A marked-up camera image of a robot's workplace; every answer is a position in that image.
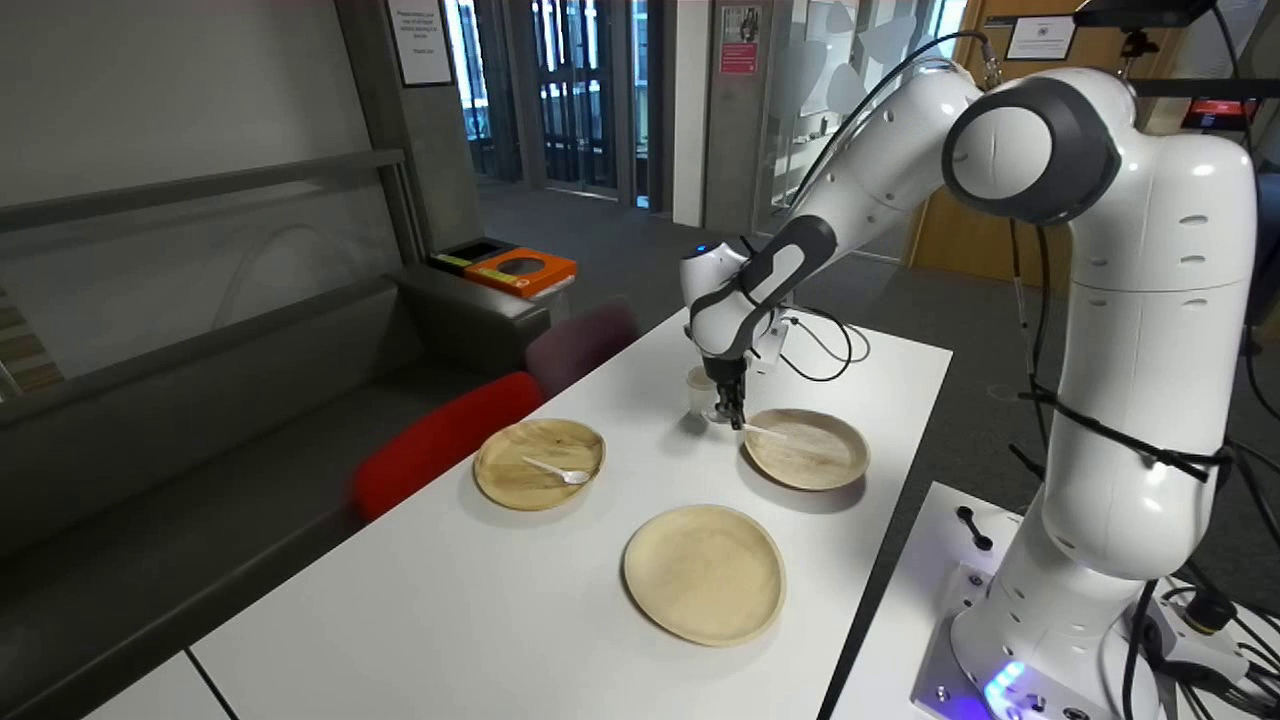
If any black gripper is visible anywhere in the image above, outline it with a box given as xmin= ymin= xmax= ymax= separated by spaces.
xmin=697 ymin=308 xmax=770 ymax=430

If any round wooden plate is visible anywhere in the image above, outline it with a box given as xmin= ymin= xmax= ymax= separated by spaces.
xmin=469 ymin=417 xmax=607 ymax=514
xmin=737 ymin=403 xmax=871 ymax=495
xmin=616 ymin=498 xmax=789 ymax=652

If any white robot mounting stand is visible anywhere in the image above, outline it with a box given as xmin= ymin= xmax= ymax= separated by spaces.
xmin=833 ymin=474 xmax=1280 ymax=720

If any red chair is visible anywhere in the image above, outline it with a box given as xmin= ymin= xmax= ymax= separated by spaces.
xmin=344 ymin=369 xmax=552 ymax=529

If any pink door sign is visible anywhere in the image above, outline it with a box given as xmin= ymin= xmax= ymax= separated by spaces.
xmin=715 ymin=37 xmax=762 ymax=78

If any white sign on wooden door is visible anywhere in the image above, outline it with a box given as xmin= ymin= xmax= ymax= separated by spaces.
xmin=1003 ymin=12 xmax=1080 ymax=63

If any black cable loop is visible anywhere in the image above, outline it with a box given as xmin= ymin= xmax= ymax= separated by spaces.
xmin=772 ymin=308 xmax=882 ymax=386

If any black strap on arm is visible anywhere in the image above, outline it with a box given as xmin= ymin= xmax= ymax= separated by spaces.
xmin=1015 ymin=380 xmax=1234 ymax=488

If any white wall poster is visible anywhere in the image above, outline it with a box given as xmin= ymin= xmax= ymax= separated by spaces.
xmin=386 ymin=0 xmax=455 ymax=90

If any black cable bundle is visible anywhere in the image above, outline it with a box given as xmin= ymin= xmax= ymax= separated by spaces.
xmin=1115 ymin=437 xmax=1280 ymax=720

